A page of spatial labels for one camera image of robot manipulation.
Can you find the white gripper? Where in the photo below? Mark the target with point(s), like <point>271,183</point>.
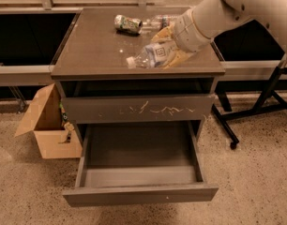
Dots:
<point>188,34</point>

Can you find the blue label plastic bottle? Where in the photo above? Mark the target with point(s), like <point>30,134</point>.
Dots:
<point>154,55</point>

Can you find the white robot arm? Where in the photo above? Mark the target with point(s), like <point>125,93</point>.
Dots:
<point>199,25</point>

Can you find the clear plastic water bottle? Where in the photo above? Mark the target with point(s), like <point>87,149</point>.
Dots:
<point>159,21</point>

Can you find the scratched grey top drawer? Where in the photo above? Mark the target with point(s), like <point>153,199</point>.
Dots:
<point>93,110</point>

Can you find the grey drawer cabinet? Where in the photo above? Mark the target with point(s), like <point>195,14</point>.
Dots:
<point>93,63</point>

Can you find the open grey middle drawer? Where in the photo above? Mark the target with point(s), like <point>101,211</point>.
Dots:
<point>132,163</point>

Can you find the crushed green can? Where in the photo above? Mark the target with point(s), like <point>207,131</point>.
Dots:
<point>126,24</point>

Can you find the black rolling stand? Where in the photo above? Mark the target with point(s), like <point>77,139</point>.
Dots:
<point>258,107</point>

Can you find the open cardboard box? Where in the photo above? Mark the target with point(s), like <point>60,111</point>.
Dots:
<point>44,119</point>

